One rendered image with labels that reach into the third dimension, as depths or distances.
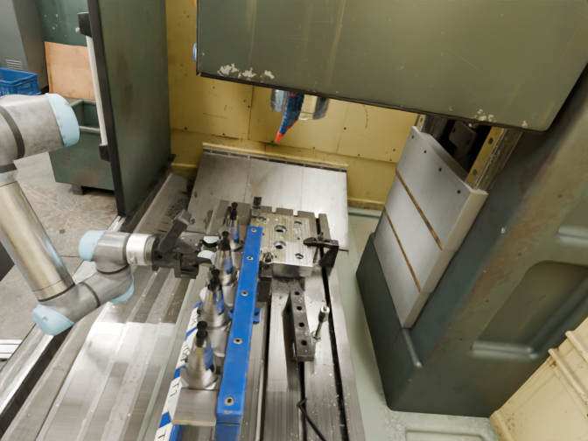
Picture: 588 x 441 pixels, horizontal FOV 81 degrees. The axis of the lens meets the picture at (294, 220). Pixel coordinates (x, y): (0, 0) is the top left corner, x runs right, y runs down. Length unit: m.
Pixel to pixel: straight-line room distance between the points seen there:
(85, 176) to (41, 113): 2.44
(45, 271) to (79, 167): 2.46
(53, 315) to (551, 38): 1.07
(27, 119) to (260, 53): 0.50
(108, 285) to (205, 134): 1.36
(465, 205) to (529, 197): 0.15
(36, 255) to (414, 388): 1.10
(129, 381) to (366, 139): 1.68
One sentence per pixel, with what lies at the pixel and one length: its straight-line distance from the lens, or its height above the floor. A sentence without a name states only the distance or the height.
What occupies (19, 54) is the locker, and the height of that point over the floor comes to 0.54.
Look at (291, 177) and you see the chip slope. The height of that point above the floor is 0.81.
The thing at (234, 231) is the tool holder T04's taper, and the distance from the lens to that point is 0.80.
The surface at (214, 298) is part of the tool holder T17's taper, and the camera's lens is 0.62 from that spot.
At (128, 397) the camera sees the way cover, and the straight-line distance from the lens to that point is 1.17.
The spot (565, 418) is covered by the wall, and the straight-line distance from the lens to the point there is 1.31.
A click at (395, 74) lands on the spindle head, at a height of 1.65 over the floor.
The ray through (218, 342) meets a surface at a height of 1.22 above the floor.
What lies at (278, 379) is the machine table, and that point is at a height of 0.90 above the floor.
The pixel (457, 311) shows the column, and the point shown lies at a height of 1.12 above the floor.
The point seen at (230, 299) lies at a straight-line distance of 0.71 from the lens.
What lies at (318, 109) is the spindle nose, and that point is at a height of 1.50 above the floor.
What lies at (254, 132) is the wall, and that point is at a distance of 2.08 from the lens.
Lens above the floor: 1.74
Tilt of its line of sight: 33 degrees down
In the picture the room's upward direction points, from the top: 11 degrees clockwise
